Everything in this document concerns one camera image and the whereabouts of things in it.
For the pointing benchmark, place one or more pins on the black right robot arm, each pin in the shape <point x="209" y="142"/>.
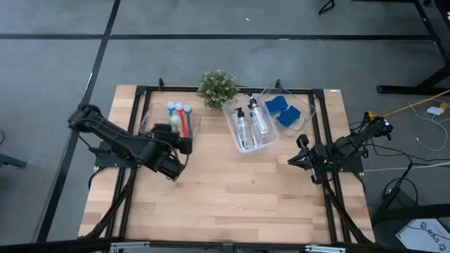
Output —
<point x="351" y="144"/>

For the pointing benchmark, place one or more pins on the clear soap pump bottle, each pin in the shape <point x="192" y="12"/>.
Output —
<point x="243" y="131"/>
<point x="259" y="121"/>

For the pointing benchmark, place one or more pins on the black desk foot bar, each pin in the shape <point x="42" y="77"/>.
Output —
<point x="415" y="212"/>

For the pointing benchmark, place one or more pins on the white printed paper sheet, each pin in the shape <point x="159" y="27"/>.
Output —
<point x="422" y="242"/>

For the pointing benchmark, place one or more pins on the artificial potted green plant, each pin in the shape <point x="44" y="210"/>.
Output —
<point x="217" y="88"/>

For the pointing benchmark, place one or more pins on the clear plastic tray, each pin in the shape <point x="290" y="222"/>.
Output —
<point x="306" y="121"/>
<point x="149" y="119"/>

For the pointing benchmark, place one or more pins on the black aluminium table frame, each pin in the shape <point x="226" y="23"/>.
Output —
<point x="317" y="94"/>

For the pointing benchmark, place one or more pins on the blue dish brush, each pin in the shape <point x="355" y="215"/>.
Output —
<point x="171" y="106"/>

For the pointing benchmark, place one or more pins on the black furniture foot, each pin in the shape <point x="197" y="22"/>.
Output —
<point x="10" y="161"/>

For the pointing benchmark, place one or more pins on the silver metal bracket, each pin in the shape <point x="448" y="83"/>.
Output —
<point x="323" y="249"/>
<point x="126" y="246"/>

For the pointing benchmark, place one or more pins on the black desk leg frame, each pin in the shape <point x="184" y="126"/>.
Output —
<point x="397" y="89"/>

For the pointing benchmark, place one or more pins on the black power brick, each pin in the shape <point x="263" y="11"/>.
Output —
<point x="393" y="195"/>

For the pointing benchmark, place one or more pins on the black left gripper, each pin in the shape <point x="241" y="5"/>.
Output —
<point x="174" y="158"/>

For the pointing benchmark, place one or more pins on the white power adapter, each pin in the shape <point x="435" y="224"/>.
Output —
<point x="436" y="111"/>

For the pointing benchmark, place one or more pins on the blue kitchen sponge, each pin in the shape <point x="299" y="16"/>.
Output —
<point x="276" y="104"/>
<point x="289" y="116"/>

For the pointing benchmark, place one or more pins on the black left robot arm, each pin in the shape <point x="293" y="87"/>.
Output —
<point x="116" y="140"/>

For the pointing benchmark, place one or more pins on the frosted clear plastic bin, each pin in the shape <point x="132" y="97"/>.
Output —
<point x="260" y="144"/>

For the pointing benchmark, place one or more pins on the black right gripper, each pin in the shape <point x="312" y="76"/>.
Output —
<point x="318" y="156"/>

